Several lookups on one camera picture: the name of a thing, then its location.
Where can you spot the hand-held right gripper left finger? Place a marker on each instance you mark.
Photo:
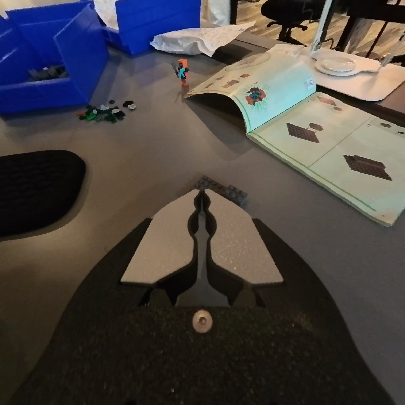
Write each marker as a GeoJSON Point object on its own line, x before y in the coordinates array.
{"type": "Point", "coordinates": [161, 250]}

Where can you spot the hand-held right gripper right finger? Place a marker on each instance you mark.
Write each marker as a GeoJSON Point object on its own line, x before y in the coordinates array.
{"type": "Point", "coordinates": [246, 250]}

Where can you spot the small grey toy brick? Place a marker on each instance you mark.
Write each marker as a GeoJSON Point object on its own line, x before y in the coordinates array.
{"type": "Point", "coordinates": [235, 194]}

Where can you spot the dark grey toy base plate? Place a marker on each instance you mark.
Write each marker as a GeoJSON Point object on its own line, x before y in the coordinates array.
{"type": "Point", "coordinates": [205, 183]}

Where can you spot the building instruction booklet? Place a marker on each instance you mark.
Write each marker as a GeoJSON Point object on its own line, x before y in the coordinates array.
{"type": "Point", "coordinates": [332, 152]}

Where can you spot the pile of small toy bricks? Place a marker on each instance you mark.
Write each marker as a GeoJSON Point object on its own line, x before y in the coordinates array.
{"type": "Point", "coordinates": [104, 112]}

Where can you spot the grey desk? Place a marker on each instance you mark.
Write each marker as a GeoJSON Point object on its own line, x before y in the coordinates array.
{"type": "Point", "coordinates": [158, 152]}

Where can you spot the dark desk with wooden edge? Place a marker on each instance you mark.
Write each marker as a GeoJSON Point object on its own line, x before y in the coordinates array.
{"type": "Point", "coordinates": [246, 47]}

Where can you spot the black textured pad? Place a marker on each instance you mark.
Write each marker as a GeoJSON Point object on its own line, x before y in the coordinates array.
{"type": "Point", "coordinates": [38, 189]}

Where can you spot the orange toy brick model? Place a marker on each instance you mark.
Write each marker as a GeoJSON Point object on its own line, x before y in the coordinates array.
{"type": "Point", "coordinates": [183, 72]}

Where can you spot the white printed paper bag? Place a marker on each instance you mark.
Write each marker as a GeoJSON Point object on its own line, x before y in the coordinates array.
{"type": "Point", "coordinates": [288, 50]}
{"type": "Point", "coordinates": [106, 11]}
{"type": "Point", "coordinates": [196, 39]}

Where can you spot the heap of dark grey bricks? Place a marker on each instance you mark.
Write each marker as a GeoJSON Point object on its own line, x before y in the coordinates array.
{"type": "Point", "coordinates": [47, 73]}

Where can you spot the black office chair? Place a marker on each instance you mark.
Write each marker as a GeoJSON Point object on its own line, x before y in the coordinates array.
{"type": "Point", "coordinates": [284, 12]}

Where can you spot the wooden table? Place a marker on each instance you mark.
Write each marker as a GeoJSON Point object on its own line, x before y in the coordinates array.
{"type": "Point", "coordinates": [364, 19]}

